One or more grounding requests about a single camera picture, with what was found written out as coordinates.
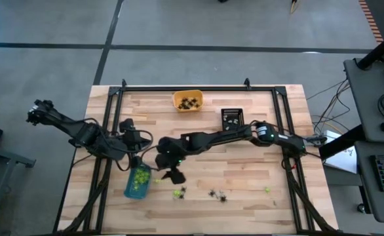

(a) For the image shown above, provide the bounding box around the black monitor pole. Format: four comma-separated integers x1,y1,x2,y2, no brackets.
356,25,384,71

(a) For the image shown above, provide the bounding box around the black aluminium table frame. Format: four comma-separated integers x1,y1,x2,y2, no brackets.
52,78,343,236

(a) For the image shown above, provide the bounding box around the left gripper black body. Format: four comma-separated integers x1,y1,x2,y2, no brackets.
122,129,153,155

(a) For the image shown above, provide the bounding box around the black mesh basket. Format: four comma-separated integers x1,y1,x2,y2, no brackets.
220,108,245,132

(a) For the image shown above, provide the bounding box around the grey metal cart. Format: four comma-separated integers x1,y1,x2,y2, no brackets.
0,141,37,235

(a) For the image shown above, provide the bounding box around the grey computer desk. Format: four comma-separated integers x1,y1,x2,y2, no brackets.
342,57,384,224

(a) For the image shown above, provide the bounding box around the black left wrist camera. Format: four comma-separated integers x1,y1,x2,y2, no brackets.
119,117,136,134

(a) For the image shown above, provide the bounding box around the white paper sheet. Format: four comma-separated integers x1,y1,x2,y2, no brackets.
322,145,358,174

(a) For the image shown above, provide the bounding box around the yellow plastic bin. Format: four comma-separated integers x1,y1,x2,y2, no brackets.
172,89,205,113

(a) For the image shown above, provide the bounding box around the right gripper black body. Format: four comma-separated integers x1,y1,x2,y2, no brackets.
155,136,193,170

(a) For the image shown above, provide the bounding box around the teal plastic bin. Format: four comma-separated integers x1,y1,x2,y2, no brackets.
123,163,153,200

